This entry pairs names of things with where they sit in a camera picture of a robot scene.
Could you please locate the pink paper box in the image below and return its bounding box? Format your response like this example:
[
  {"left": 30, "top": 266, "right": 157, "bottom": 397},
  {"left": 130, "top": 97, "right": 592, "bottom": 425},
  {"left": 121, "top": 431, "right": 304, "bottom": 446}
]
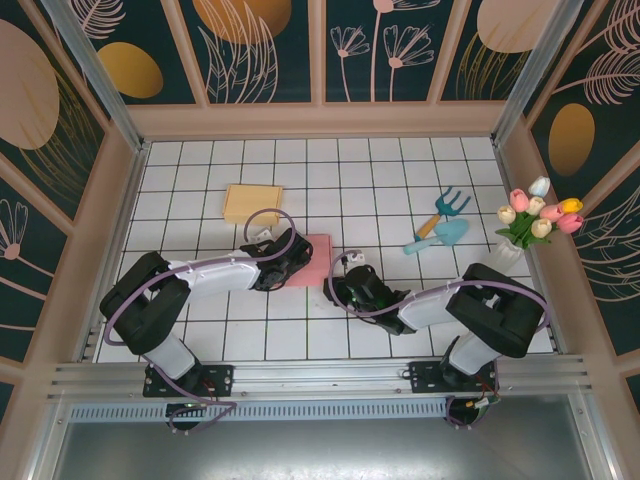
[{"left": 285, "top": 233, "right": 334, "bottom": 288}]

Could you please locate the white vase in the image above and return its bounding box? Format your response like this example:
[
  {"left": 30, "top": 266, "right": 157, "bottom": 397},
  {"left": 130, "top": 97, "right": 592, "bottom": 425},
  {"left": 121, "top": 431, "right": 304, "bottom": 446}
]
[{"left": 488, "top": 238, "right": 526, "bottom": 266}]

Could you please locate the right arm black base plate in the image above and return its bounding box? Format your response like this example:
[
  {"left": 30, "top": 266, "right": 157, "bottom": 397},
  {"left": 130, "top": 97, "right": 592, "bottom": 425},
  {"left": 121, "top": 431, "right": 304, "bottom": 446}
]
[{"left": 408, "top": 360, "right": 501, "bottom": 396}]

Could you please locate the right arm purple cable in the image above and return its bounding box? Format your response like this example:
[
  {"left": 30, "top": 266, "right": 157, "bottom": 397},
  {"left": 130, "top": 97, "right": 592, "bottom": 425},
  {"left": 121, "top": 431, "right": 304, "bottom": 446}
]
[{"left": 326, "top": 249, "right": 551, "bottom": 431}]

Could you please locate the yellow paper box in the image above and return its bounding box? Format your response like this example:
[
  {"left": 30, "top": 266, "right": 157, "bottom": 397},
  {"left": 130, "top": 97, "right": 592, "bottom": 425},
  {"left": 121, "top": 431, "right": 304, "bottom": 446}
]
[{"left": 222, "top": 183, "right": 285, "bottom": 225}]

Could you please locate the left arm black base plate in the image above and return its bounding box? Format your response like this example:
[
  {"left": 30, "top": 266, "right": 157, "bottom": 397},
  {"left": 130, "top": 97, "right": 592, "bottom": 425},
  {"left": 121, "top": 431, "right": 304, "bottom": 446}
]
[{"left": 143, "top": 363, "right": 235, "bottom": 399}]

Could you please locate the teal toy rake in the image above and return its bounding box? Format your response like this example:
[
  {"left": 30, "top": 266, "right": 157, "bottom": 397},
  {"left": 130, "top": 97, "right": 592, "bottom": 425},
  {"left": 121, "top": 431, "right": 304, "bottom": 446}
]
[{"left": 413, "top": 186, "right": 472, "bottom": 241}]

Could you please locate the aluminium mounting rail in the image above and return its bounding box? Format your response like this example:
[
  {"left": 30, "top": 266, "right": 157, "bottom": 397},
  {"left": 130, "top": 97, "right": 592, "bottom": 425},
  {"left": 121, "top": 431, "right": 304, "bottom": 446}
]
[{"left": 47, "top": 354, "right": 594, "bottom": 404}]

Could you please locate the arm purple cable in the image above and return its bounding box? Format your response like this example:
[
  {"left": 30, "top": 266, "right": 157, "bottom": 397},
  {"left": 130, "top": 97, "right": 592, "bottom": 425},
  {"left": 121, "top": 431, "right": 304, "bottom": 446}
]
[
  {"left": 103, "top": 208, "right": 296, "bottom": 436},
  {"left": 326, "top": 249, "right": 551, "bottom": 431}
]

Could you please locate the grey slotted cable duct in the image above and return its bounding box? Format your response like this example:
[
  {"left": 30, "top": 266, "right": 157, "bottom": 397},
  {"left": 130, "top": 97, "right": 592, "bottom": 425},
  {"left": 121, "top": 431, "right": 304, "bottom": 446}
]
[{"left": 67, "top": 397, "right": 454, "bottom": 424}]

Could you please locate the artificial tulip bouquet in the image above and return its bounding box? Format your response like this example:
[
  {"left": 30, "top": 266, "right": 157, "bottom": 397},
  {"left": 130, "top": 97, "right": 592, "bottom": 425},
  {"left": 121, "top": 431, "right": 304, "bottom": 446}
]
[{"left": 495, "top": 175, "right": 585, "bottom": 250}]

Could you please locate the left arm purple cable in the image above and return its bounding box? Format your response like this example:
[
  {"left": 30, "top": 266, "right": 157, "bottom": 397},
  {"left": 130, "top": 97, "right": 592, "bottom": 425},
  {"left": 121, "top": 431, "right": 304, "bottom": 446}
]
[{"left": 103, "top": 208, "right": 296, "bottom": 436}]

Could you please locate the aluminium frame post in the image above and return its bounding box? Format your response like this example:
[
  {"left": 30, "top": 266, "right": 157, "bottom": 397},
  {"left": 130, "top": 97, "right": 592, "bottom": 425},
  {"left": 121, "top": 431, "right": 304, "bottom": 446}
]
[
  {"left": 489, "top": 0, "right": 586, "bottom": 146},
  {"left": 39, "top": 0, "right": 151, "bottom": 154}
]

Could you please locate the grey metal panel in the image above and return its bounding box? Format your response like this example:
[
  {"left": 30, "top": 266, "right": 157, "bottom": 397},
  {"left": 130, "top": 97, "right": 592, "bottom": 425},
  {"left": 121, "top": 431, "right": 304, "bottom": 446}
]
[{"left": 29, "top": 419, "right": 619, "bottom": 480}]

